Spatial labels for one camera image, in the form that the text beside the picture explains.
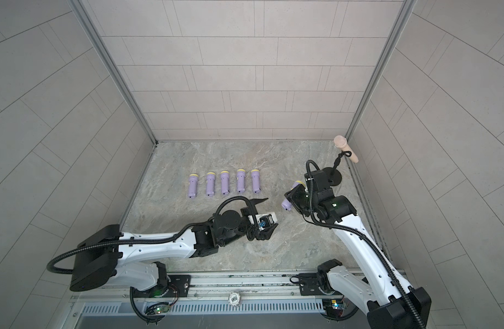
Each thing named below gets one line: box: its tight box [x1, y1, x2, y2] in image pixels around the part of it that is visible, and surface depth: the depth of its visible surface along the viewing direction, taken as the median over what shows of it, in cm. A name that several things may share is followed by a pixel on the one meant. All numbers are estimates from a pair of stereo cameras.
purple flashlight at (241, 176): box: [236, 168, 246, 194], surface depth 100 cm
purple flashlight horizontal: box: [206, 172, 216, 197], surface depth 98 cm
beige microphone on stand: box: [334, 135, 359, 164], surface depth 82 cm
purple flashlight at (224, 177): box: [220, 170, 231, 196], surface depth 98 cm
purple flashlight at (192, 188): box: [188, 173, 199, 199], surface depth 98 cm
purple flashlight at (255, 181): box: [250, 169, 262, 194], surface depth 100 cm
